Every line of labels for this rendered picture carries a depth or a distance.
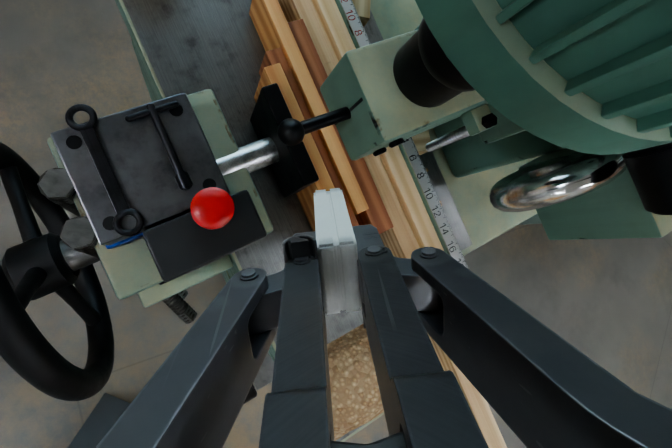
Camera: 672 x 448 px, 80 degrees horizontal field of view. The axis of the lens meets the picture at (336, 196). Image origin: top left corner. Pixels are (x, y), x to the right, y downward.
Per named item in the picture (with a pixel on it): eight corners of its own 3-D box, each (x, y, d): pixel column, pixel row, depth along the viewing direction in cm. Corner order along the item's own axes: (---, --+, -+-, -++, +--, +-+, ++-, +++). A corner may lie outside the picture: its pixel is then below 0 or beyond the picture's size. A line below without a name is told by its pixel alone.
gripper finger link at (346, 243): (336, 244, 15) (356, 241, 15) (327, 188, 21) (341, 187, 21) (343, 314, 16) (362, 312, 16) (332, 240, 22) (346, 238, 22)
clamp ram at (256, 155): (192, 138, 40) (190, 109, 32) (262, 114, 43) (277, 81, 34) (229, 221, 40) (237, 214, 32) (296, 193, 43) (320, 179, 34)
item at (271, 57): (258, 72, 43) (265, 51, 39) (272, 68, 44) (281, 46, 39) (339, 256, 44) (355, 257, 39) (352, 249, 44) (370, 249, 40)
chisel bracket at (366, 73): (312, 94, 36) (343, 50, 28) (435, 52, 41) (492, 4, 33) (345, 170, 36) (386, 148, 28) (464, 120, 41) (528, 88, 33)
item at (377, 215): (275, 44, 44) (283, 23, 40) (293, 39, 45) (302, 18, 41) (360, 237, 45) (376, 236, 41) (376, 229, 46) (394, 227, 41)
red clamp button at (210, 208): (183, 198, 29) (182, 196, 28) (223, 182, 30) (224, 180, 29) (200, 236, 29) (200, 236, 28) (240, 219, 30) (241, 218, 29)
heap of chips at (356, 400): (289, 366, 41) (297, 377, 37) (401, 301, 45) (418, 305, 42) (325, 447, 41) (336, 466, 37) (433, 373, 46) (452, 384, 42)
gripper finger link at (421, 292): (363, 282, 13) (451, 272, 14) (348, 225, 18) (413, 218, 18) (366, 321, 14) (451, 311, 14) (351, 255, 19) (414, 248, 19)
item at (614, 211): (516, 167, 45) (621, 140, 34) (558, 146, 48) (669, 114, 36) (549, 244, 45) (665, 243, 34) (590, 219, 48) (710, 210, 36)
